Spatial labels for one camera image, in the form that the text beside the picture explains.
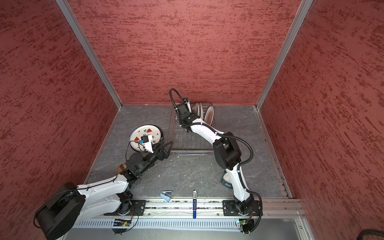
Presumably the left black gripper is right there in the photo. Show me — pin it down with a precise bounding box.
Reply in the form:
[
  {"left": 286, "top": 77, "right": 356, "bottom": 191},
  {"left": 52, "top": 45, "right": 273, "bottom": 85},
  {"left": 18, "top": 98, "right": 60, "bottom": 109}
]
[{"left": 138, "top": 139, "right": 174, "bottom": 175}]

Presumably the white watermelon pattern plate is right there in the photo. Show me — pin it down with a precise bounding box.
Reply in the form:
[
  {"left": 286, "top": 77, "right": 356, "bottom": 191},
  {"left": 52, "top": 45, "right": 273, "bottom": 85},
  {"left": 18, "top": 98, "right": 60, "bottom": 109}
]
[{"left": 129, "top": 125, "right": 160, "bottom": 153}]

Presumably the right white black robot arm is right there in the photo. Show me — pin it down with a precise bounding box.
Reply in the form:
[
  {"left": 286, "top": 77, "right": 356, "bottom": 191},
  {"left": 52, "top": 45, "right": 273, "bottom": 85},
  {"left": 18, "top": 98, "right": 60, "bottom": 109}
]
[{"left": 175, "top": 104, "right": 255, "bottom": 216}]

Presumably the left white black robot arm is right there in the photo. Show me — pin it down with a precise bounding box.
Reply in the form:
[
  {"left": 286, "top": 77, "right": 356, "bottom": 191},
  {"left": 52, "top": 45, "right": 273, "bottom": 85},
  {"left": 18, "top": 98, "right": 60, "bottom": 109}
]
[{"left": 33, "top": 142, "right": 173, "bottom": 240}]

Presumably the rearmost brown rim plate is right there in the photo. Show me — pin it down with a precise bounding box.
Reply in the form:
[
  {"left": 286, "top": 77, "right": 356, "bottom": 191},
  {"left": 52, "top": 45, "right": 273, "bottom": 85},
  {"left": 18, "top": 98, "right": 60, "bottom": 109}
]
[{"left": 204, "top": 105, "right": 214, "bottom": 126}]

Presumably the blue marker pen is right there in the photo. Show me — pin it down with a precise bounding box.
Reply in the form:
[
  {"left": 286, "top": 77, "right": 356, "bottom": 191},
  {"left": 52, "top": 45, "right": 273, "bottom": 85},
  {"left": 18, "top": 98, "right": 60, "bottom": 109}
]
[{"left": 193, "top": 190, "right": 197, "bottom": 219}]

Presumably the plaid fabric pouch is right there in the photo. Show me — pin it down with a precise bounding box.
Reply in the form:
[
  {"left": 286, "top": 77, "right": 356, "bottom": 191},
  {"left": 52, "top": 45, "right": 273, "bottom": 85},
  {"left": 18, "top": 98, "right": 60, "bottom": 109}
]
[{"left": 117, "top": 164, "right": 127, "bottom": 174}]

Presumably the light blue clip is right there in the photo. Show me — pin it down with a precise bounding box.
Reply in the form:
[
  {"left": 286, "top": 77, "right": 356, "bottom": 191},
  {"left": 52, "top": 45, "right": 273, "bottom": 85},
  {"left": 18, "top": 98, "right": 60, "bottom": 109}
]
[{"left": 160, "top": 191, "right": 173, "bottom": 202}]

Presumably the green alarm clock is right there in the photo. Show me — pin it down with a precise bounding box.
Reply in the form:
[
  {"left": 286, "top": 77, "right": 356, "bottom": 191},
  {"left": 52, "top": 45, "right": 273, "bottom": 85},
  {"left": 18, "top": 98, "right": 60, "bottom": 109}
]
[{"left": 221, "top": 171, "right": 233, "bottom": 189}]

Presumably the left small circuit board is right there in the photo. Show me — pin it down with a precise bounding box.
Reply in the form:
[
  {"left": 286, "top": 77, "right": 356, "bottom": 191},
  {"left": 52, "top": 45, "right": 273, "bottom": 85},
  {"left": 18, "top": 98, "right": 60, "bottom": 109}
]
[{"left": 112, "top": 219, "right": 132, "bottom": 235}]

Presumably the small circuit board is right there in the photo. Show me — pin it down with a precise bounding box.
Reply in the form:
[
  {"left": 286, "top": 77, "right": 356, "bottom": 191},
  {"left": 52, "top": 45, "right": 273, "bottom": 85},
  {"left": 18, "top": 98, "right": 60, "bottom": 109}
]
[
  {"left": 237, "top": 219, "right": 255, "bottom": 234},
  {"left": 112, "top": 219, "right": 132, "bottom": 235}
]

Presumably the right small circuit board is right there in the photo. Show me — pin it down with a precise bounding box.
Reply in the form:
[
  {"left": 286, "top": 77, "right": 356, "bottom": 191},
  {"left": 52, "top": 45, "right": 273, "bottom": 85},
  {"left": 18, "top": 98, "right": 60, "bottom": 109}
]
[{"left": 237, "top": 219, "right": 255, "bottom": 234}]

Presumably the metal wire dish rack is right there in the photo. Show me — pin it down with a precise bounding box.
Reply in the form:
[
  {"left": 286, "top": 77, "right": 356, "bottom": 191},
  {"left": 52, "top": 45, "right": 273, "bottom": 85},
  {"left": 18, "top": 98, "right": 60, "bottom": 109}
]
[{"left": 166, "top": 107, "right": 214, "bottom": 156}]

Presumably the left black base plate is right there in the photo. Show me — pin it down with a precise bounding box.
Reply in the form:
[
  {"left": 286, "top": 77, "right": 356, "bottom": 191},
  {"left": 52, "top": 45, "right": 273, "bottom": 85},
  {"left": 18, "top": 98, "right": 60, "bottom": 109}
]
[{"left": 104, "top": 200, "right": 147, "bottom": 218}]

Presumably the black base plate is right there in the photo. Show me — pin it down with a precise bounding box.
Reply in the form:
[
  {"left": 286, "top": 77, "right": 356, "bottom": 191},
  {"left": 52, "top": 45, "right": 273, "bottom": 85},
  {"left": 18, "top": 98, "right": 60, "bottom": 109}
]
[
  {"left": 104, "top": 200, "right": 147, "bottom": 218},
  {"left": 222, "top": 200, "right": 261, "bottom": 217}
]

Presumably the white slotted cable duct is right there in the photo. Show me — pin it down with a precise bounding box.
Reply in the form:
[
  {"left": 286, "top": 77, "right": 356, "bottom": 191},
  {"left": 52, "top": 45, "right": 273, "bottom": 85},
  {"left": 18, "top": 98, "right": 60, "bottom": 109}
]
[{"left": 73, "top": 218, "right": 239, "bottom": 232}]

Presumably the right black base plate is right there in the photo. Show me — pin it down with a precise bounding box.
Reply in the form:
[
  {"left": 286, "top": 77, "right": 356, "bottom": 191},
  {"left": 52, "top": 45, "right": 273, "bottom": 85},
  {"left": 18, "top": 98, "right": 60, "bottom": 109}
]
[{"left": 222, "top": 200, "right": 261, "bottom": 217}]

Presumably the aluminium front rail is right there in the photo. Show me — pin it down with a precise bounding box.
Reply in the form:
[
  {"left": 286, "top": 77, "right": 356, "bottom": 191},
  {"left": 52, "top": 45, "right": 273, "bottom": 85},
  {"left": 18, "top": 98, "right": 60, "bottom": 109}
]
[{"left": 89, "top": 197, "right": 307, "bottom": 219}]

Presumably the left aluminium corner post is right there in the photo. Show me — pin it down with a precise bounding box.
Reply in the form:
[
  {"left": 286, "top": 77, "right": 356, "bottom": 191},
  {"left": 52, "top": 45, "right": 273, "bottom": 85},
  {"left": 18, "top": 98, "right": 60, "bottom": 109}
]
[{"left": 56, "top": 0, "right": 123, "bottom": 110}]

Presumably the aluminium corner post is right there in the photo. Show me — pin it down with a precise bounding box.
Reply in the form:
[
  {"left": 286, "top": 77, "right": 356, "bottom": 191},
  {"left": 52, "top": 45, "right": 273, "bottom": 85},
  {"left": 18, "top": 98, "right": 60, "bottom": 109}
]
[
  {"left": 256, "top": 0, "right": 313, "bottom": 111},
  {"left": 56, "top": 0, "right": 123, "bottom": 110}
]

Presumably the right aluminium corner post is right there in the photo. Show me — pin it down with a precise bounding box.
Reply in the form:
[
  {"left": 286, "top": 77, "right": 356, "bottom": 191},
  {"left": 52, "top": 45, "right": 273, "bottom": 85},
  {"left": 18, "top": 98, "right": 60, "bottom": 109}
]
[{"left": 256, "top": 0, "right": 313, "bottom": 111}]

